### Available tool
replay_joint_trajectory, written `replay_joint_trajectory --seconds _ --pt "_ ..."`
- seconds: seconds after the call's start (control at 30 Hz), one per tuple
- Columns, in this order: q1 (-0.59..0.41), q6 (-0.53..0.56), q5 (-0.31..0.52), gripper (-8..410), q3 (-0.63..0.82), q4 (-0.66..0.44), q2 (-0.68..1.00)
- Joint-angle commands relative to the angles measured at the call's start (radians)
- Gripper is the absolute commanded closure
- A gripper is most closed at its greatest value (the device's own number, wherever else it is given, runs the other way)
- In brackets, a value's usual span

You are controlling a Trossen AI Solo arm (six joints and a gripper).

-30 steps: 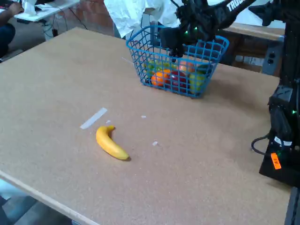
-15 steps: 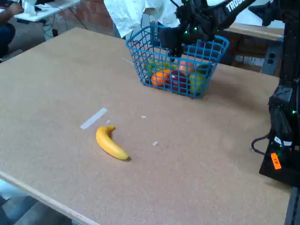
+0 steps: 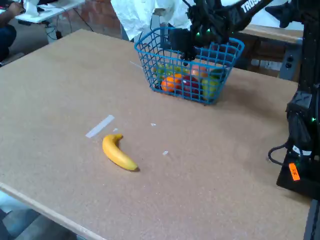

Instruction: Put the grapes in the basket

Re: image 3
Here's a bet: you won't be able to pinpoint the green toy grapes bunch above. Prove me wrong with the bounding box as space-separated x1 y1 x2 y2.
154 63 191 79

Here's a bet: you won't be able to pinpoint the pink red toy fruit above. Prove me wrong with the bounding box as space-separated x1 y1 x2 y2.
191 64 209 79

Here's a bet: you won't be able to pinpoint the dark red toy pomegranate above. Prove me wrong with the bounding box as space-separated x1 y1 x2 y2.
178 76 202 100

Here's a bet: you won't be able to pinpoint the dark green toy fruit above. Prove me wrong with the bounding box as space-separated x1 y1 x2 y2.
209 68 228 80

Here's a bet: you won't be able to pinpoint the orange toy fruit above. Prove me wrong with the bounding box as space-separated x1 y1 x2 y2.
161 73 183 94

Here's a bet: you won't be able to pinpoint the round green toy fruit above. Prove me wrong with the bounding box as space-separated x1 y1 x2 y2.
201 76 222 100

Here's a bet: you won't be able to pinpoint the white crumpled sheet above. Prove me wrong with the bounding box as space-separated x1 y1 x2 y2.
110 0 305 42

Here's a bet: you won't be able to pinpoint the wooden workbench metal legs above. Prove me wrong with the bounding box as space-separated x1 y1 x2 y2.
234 23 305 82

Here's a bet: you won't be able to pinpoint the long white tape strip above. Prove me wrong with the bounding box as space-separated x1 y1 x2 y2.
85 114 116 139

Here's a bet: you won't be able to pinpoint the yellow toy banana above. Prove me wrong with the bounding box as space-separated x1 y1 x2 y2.
102 133 139 172

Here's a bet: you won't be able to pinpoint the white desk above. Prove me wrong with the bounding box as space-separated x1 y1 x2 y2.
14 0 86 25

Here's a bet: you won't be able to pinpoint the person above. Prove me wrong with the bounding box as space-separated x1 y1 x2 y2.
0 1 25 62

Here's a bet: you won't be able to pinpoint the blue wire basket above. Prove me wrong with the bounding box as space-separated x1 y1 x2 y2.
134 26 246 106

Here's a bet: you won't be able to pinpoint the black base cable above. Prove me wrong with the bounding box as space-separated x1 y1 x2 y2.
267 142 292 167

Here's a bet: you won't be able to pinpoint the black metal post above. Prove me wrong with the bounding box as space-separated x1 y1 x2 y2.
303 198 320 240

